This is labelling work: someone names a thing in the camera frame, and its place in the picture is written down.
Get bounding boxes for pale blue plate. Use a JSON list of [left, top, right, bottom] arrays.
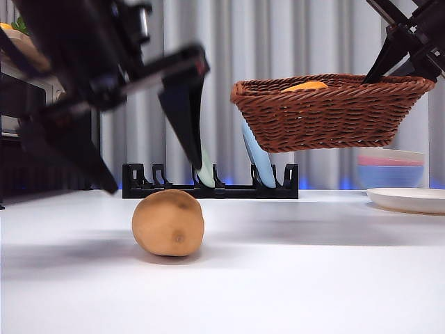
[[241, 120, 275, 189]]

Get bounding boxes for beige bowl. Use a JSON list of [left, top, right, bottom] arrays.
[[357, 148, 426, 165]]

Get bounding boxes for green leaf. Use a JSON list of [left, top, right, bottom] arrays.
[[12, 15, 29, 35]]

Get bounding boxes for pale green plate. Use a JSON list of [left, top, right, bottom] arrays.
[[194, 148, 216, 189]]

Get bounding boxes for brown wicker basket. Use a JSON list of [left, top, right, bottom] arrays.
[[230, 73, 436, 154]]

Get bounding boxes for tan potato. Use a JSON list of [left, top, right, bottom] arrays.
[[131, 189, 205, 257]]

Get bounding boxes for orange corn cob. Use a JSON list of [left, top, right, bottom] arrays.
[[280, 81, 330, 93]]

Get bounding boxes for grey curtain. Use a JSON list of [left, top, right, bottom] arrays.
[[0, 0, 445, 191]]

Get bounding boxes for white flat plate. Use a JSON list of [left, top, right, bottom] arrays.
[[366, 187, 445, 215]]

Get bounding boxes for black dish rack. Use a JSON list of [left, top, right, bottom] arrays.
[[121, 162, 299, 200]]

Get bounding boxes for pink bowl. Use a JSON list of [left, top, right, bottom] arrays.
[[357, 155, 425, 168]]

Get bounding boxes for blue bowl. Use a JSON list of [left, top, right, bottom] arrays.
[[357, 165, 425, 191]]

